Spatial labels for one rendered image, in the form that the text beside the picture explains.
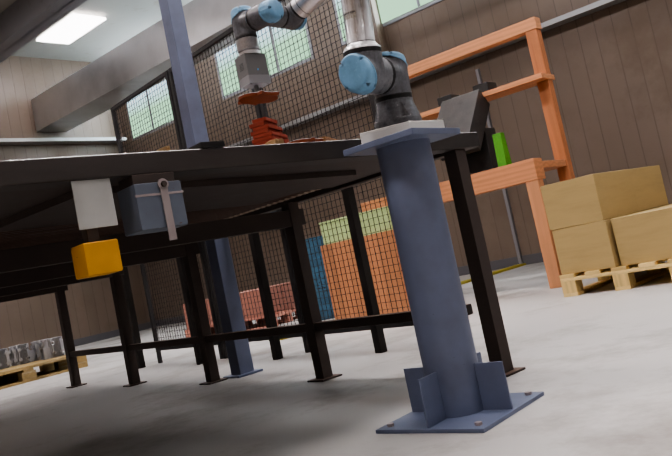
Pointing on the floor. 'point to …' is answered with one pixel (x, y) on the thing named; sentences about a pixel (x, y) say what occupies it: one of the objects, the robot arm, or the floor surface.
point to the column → (436, 299)
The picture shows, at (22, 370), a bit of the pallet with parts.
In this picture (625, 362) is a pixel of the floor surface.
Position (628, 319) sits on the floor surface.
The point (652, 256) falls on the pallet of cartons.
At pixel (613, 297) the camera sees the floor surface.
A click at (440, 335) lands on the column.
